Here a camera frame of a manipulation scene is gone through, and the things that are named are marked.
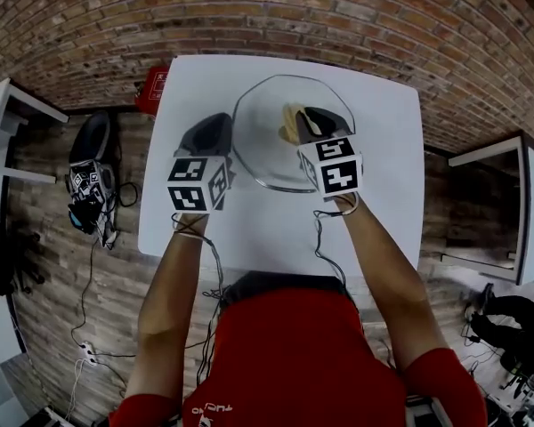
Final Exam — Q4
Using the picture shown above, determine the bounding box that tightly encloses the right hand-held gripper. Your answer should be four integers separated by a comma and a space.
295, 106, 364, 203

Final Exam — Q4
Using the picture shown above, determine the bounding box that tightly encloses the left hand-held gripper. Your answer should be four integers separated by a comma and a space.
166, 112, 233, 215

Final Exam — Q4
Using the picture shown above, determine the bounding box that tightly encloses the yellow scrubbing sponge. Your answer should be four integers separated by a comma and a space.
277, 101, 322, 147

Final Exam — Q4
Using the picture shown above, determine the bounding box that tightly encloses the person's right forearm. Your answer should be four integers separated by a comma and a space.
333, 192, 456, 373

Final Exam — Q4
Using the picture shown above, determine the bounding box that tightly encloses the person's left forearm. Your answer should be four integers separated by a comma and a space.
123, 211, 211, 403

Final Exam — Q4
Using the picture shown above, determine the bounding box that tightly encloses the white wristband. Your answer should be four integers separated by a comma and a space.
340, 192, 360, 217

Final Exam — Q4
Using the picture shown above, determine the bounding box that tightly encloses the red fire extinguisher box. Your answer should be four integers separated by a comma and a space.
133, 65, 169, 116

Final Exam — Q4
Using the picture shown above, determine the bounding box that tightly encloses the spare hand-held gripper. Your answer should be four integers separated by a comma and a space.
65, 110, 118, 249

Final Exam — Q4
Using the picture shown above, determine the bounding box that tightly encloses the white side table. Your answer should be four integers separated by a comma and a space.
0, 77, 70, 186
440, 133, 534, 287

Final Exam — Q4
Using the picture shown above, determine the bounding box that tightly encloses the white power strip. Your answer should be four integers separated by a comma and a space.
77, 340, 100, 367

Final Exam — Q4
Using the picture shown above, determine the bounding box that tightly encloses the black office chair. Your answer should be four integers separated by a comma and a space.
0, 217, 45, 302

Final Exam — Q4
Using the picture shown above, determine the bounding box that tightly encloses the person's red shirt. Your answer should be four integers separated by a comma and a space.
108, 270, 490, 427

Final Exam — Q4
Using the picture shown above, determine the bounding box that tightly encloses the black equipment stand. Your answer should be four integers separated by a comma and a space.
464, 281, 534, 417

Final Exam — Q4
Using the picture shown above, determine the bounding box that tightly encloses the left hand-held gripper cable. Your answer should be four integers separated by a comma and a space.
170, 213, 232, 389

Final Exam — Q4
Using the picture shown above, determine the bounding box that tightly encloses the hand-held gripper cable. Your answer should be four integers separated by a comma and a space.
311, 209, 400, 368
170, 213, 232, 389

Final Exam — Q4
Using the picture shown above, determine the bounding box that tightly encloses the right hand-held gripper cable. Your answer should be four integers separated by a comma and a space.
311, 209, 400, 368

